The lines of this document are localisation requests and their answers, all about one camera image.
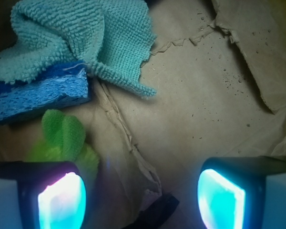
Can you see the green plush animal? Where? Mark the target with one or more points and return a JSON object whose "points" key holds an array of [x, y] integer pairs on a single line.
{"points": [[64, 140]]}

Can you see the brown paper bag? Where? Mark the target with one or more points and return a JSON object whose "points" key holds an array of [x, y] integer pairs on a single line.
{"points": [[219, 68]]}

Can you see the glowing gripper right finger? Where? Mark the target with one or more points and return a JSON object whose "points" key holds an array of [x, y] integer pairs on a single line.
{"points": [[242, 193]]}

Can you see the blue sponge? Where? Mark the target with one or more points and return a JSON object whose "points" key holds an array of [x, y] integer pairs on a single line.
{"points": [[59, 86]]}

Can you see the teal microfiber cloth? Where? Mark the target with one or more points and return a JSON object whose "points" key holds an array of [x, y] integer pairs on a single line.
{"points": [[112, 37]]}

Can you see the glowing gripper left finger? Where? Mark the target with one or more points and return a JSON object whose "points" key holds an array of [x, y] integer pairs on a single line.
{"points": [[41, 195]]}

